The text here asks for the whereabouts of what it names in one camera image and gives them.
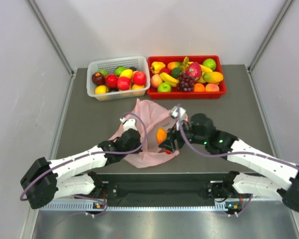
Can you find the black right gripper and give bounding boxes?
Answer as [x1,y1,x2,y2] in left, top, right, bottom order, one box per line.
[160,119,208,151]

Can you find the small orange persimmon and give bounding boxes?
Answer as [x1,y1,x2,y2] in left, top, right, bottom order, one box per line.
[156,128,167,144]

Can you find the pink plastic bag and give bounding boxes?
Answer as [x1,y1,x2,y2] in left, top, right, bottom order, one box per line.
[108,98,189,169]

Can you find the purple grape bunch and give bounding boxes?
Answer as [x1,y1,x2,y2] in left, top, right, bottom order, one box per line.
[176,72,195,92]

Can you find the green yellow mango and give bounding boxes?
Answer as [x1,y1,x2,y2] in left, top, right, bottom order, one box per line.
[202,72,224,84]

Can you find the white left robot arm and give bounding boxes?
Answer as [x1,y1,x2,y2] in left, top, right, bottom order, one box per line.
[20,129,141,209]

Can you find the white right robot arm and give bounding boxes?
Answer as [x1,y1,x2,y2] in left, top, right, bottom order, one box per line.
[156,112,299,212]

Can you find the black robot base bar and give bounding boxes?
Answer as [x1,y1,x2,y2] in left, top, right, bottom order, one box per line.
[92,173,251,208]

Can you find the orange fruit in tray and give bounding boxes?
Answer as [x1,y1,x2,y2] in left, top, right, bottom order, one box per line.
[193,83,205,92]

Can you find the pink dragon fruit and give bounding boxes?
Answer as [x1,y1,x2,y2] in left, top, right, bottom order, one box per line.
[181,56,202,81]

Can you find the yellow lemon front right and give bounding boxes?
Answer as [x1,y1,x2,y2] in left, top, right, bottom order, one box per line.
[132,84,145,90]

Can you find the green apple in tray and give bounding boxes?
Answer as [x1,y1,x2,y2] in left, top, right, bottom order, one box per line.
[157,82,172,93]

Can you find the red apple front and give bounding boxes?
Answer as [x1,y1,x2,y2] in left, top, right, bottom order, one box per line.
[117,77,132,91]

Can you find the yellow lemon front left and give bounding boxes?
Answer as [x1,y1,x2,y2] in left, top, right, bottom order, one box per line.
[95,85,109,95]

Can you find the red apple right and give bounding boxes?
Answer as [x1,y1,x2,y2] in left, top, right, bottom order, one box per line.
[132,71,147,86]

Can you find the red apple left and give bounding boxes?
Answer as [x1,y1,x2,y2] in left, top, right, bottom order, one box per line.
[105,74,119,88]

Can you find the yellow banana bunch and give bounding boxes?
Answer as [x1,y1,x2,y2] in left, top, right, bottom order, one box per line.
[159,64,212,87]

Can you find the peach left in tray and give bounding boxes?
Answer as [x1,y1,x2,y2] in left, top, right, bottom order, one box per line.
[150,74,163,88]

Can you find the peach in tray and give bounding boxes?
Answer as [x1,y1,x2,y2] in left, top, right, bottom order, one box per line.
[205,83,220,92]
[150,74,163,88]

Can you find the red plastic tray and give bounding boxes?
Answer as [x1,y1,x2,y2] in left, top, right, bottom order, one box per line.
[147,55,227,100]

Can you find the yellow lemon in basket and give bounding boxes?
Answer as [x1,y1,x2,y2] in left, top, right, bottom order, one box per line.
[120,69,133,79]

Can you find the dark red apple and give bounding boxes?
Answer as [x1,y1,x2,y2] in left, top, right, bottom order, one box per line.
[91,72,105,86]

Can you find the peach right in tray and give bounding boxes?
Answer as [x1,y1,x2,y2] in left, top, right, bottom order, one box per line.
[205,83,220,92]

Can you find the green apple in basket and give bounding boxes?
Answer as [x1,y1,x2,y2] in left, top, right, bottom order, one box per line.
[114,66,126,77]

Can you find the dark green lime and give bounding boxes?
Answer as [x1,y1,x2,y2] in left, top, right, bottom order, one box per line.
[171,67,182,79]

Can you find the red strawberry in tray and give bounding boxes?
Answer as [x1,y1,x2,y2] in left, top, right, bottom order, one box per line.
[160,67,171,75]

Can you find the yellow bell pepper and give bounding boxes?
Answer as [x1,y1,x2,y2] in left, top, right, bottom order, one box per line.
[150,61,165,75]

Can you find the yellow orange mango back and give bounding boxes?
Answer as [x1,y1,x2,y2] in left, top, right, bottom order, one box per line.
[167,61,182,71]

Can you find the white perforated plastic basket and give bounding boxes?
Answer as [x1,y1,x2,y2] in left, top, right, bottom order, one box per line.
[86,56,150,101]

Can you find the large green apple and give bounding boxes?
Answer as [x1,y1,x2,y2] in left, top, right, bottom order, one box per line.
[202,58,217,71]

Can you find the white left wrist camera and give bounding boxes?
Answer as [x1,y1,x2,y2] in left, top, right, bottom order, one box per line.
[120,117,138,132]

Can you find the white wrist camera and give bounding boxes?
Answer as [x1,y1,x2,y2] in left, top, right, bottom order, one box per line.
[169,105,188,123]
[120,117,138,132]

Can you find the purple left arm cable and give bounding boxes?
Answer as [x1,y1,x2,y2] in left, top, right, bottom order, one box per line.
[19,112,148,202]

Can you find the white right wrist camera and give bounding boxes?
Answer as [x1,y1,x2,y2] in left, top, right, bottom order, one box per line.
[169,105,188,123]

